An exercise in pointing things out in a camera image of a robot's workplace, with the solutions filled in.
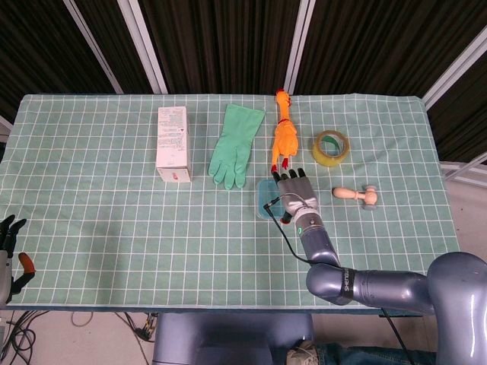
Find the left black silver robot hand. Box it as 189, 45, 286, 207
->
0, 214, 37, 305

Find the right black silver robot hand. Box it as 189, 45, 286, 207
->
270, 166, 320, 226

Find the blue translucent plastic lid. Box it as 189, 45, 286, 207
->
255, 179, 287, 221

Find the white cardboard box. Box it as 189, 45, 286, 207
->
155, 106, 193, 183

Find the yellow packing tape roll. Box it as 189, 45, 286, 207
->
313, 129, 351, 167

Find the orange rubber chicken toy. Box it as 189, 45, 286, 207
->
270, 89, 298, 176

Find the small wooden toy hammer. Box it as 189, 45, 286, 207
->
333, 184, 379, 211

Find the green rubber glove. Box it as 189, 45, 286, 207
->
208, 103, 266, 191

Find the dark blue under cloth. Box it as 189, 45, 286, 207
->
7, 306, 434, 317

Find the green checked tablecloth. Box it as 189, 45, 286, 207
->
0, 94, 463, 316

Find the blue-grey robot torso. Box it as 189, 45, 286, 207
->
151, 312, 316, 365

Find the beige sneaker shoe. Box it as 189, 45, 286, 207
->
285, 340, 319, 365

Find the black pleated curtain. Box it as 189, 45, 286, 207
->
0, 0, 487, 164

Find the black right hand cable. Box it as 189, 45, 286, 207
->
264, 195, 415, 365

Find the black floor cable tangle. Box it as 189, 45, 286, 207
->
0, 309, 50, 365

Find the beige looped floor cable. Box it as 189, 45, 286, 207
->
72, 311, 94, 328

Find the white metal frame post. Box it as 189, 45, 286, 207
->
283, 0, 317, 95
62, 0, 125, 95
422, 28, 487, 111
117, 0, 168, 95

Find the black yellow floor plug cable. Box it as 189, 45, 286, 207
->
113, 312, 158, 343

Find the white metal frame bar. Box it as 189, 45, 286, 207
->
440, 151, 487, 186

